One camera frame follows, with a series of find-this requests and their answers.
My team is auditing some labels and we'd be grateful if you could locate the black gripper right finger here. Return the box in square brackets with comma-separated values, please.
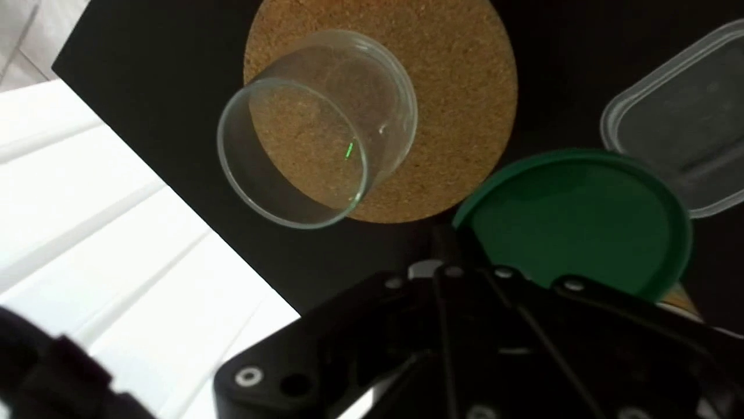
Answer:
[463, 264, 744, 419]

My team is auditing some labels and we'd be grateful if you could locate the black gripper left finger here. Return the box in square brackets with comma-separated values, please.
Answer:
[211, 222, 468, 419]

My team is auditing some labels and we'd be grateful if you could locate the green round lid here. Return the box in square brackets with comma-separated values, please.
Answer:
[451, 147, 696, 306]

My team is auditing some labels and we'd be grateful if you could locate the round cork coaster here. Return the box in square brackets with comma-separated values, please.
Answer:
[243, 0, 520, 225]

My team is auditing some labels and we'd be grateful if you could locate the clear glass cup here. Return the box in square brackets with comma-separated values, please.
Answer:
[215, 27, 422, 232]

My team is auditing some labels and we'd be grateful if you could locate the white panel door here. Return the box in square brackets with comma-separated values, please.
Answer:
[0, 78, 303, 419]

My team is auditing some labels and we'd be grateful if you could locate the black table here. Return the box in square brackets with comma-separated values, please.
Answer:
[48, 0, 744, 337]

